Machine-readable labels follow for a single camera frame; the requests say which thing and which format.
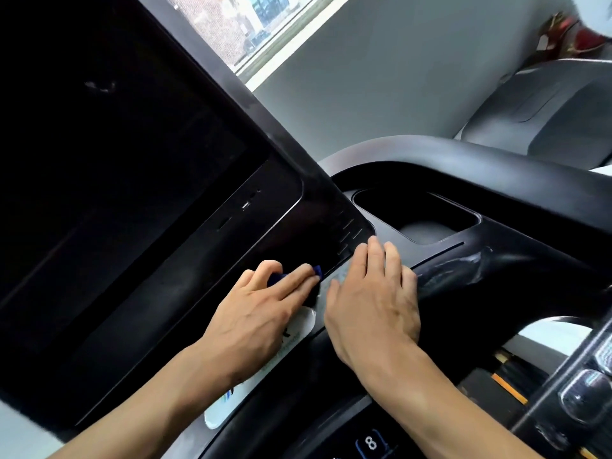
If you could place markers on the person's right hand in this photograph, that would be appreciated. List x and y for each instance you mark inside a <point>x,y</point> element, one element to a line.
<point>370,315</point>

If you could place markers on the person's left hand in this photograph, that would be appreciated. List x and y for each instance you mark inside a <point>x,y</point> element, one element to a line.
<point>244,320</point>

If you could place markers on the person's right middle finger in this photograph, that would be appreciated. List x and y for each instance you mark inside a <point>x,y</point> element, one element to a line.
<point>376,258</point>

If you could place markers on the person's right thumb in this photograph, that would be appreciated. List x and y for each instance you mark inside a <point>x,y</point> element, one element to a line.
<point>333,296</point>

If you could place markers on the person's right little finger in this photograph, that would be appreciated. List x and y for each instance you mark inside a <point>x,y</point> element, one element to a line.
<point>410,281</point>

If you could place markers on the blue cleaning cloth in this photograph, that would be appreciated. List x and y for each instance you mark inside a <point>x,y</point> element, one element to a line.
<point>275,280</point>

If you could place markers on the person's left forearm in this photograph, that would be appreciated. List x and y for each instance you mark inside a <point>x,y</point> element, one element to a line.
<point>143,406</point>

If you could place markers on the person's right forearm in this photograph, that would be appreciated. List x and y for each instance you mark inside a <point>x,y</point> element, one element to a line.
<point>444,411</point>

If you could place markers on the white sticker label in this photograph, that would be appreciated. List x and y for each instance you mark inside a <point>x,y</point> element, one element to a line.
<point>296,329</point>

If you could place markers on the black treadmill console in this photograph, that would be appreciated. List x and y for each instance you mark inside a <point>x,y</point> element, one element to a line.
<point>502,234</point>

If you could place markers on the treadmill deck with yellow stripe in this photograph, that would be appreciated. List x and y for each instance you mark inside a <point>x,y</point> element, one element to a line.
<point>511,377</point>

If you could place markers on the black treadmill display screen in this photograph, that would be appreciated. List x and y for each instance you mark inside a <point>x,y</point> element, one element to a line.
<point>134,176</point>

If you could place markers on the window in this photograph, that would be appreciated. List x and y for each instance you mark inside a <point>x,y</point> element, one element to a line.
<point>248,23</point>

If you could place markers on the red figure bust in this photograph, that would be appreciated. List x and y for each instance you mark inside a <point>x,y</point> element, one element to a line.
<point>569,40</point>

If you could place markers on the white round object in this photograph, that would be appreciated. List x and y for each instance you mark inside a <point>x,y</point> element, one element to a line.
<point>595,9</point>

